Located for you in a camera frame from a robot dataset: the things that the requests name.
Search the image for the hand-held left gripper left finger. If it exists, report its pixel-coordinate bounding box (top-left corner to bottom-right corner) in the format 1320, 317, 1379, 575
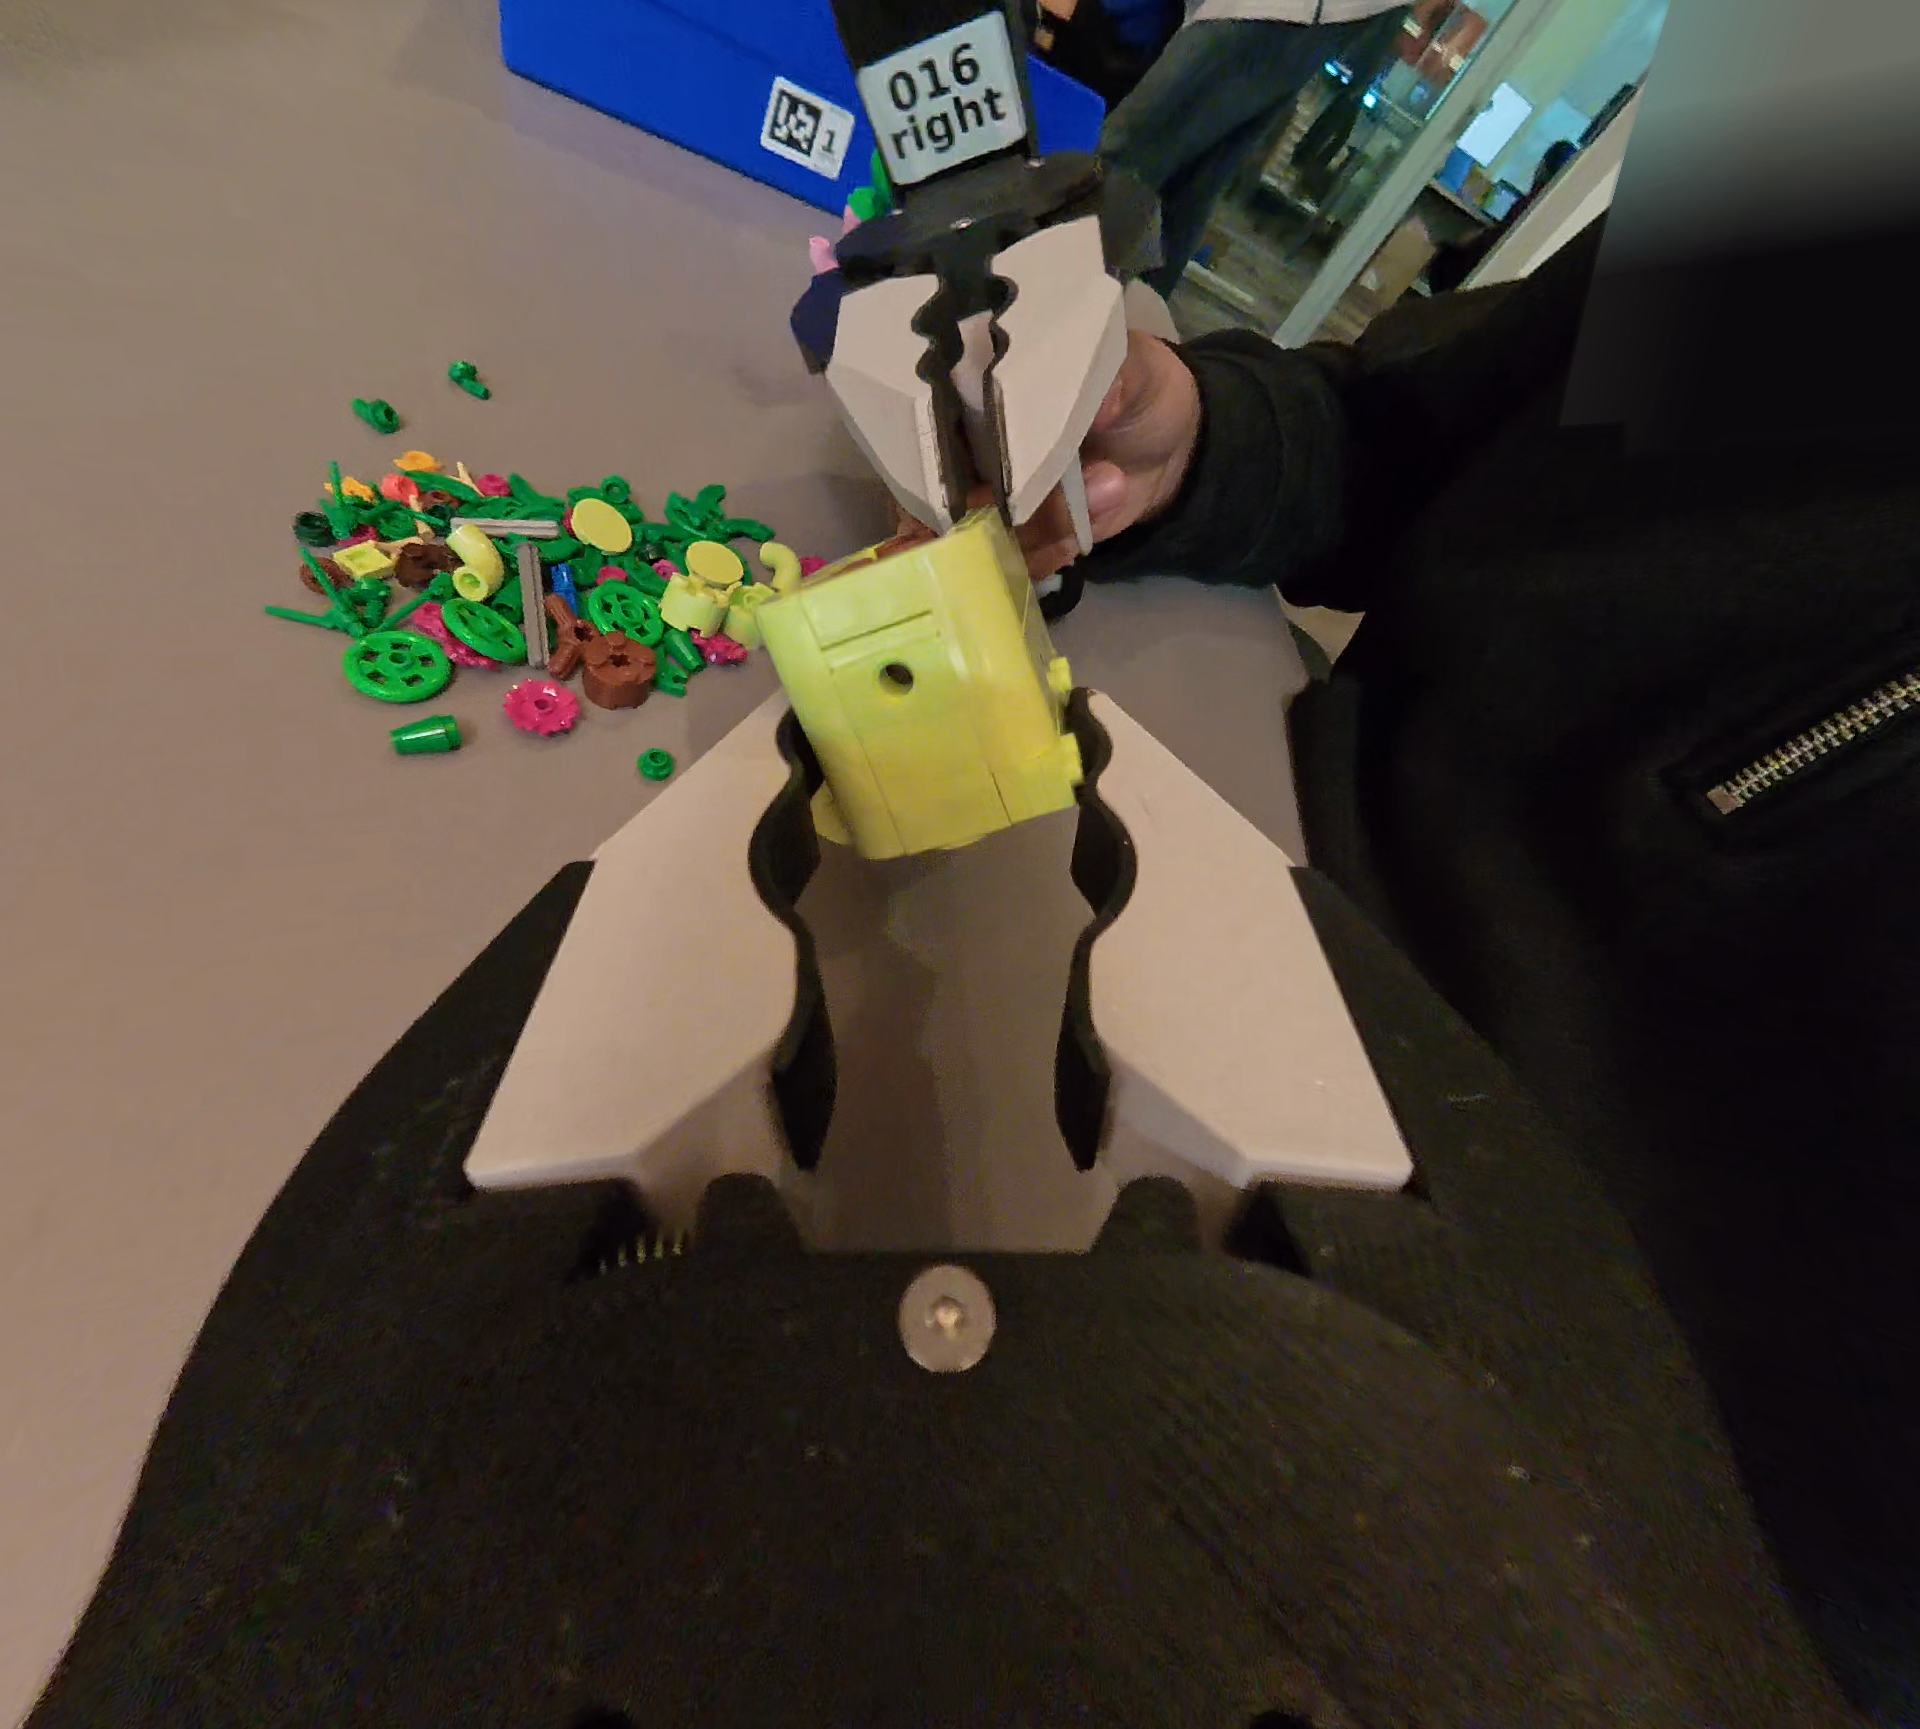
463, 690, 838, 1220

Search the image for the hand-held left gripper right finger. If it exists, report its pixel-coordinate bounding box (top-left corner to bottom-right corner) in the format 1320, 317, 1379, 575
1054, 690, 1419, 1220

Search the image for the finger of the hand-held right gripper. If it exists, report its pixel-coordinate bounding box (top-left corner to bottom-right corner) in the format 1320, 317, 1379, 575
829, 258, 971, 530
960, 215, 1131, 528

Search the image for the lime toy brick pot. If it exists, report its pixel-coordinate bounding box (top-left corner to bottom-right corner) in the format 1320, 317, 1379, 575
754, 507, 1090, 861

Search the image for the person's right forearm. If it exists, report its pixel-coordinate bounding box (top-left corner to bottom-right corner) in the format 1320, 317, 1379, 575
1087, 326, 1443, 613

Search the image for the person's right hand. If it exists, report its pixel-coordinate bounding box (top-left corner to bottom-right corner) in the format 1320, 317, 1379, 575
1016, 331, 1206, 578

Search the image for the pile of small toy pieces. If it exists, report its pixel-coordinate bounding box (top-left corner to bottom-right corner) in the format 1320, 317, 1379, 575
265, 359, 830, 786

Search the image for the person's black jacket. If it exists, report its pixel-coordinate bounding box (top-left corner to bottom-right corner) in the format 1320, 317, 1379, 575
1282, 215, 1920, 1729

